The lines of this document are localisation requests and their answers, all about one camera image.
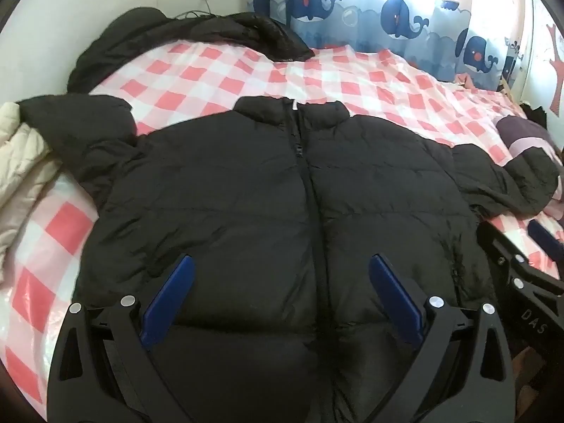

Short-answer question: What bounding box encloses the red tree wall sticker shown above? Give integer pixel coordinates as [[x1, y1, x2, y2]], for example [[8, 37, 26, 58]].
[[547, 24, 564, 116]]

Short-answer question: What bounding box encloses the black puffer jacket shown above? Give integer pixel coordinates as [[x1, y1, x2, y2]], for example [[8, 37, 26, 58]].
[[20, 94, 558, 422]]

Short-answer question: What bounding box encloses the blue whale curtain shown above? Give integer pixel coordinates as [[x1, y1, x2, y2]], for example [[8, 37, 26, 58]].
[[249, 0, 525, 90]]

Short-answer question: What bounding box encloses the dark clothes pile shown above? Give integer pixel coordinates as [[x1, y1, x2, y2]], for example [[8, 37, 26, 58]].
[[520, 102, 548, 130]]

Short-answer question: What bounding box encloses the red white checkered bed cover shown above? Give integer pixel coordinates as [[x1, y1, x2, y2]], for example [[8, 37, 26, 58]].
[[0, 38, 564, 420]]

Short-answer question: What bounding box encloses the purple pink garment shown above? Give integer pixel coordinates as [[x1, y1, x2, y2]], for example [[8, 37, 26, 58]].
[[495, 116, 562, 164]]

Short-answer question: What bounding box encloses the cream quilted jacket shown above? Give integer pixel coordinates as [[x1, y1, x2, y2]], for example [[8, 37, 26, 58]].
[[0, 102, 60, 261]]

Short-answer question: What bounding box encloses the black coat by wall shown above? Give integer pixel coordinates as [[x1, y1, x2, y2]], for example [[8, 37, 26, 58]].
[[67, 8, 314, 94]]

